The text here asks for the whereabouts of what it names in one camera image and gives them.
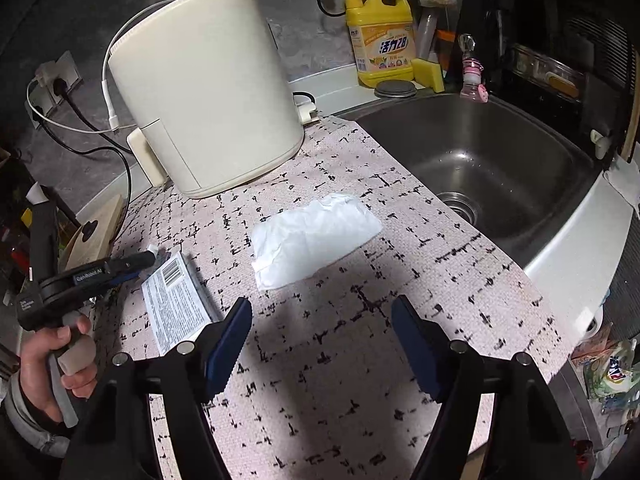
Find grey wall socket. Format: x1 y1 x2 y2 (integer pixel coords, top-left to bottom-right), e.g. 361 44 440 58
24 89 56 129
37 50 84 106

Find white charging cable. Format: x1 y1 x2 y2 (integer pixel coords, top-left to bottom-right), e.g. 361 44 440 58
25 0 167 136

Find patterned counter mat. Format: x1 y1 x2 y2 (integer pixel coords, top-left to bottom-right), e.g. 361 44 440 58
90 114 569 480

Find metal container yellow handle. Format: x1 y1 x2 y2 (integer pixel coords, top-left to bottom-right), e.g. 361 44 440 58
509 42 587 104

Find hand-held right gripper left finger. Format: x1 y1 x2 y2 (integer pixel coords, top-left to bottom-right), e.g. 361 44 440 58
57 296 254 480

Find cream air fryer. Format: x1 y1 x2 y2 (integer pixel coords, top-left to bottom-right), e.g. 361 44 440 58
107 0 305 200

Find grey sink strainer lid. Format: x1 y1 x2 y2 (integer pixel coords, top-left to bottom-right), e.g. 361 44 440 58
373 80 417 99

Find large white tissue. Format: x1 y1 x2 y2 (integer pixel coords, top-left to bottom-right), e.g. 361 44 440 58
251 193 385 291

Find pink faucet filter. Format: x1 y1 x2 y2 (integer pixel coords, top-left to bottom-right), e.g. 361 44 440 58
459 32 490 106

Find white wall hook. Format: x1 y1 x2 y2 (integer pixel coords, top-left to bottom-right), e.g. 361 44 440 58
589 129 614 159

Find colourful plastic bags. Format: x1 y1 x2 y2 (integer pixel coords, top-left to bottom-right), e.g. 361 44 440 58
570 324 640 417

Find person's left forearm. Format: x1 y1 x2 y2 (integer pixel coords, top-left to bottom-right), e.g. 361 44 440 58
0 374 72 480

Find steel sink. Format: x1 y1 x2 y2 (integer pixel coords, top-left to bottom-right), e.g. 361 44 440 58
337 91 604 272

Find white plug adapter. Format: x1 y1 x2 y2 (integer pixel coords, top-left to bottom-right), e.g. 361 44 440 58
33 62 61 84

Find clear plastic cup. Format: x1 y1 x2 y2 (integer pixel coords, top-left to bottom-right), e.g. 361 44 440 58
417 7 441 61

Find person's left hand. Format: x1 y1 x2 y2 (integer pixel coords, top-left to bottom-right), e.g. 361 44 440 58
20 317 99 424

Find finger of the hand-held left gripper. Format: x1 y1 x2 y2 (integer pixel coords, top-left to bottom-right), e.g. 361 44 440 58
101 251 158 287

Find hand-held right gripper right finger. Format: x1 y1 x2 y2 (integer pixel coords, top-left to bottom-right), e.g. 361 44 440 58
391 296 584 480

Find yellow sponge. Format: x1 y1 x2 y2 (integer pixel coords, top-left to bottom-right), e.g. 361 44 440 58
412 57 446 94

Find yellow detergent bottle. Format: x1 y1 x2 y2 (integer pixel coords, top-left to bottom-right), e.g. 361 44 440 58
341 0 417 89

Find black power cable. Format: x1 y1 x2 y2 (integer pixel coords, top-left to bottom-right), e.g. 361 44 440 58
55 85 134 217
36 119 124 157

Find white labelled packet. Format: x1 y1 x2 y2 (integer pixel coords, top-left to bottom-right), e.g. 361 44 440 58
141 245 226 356

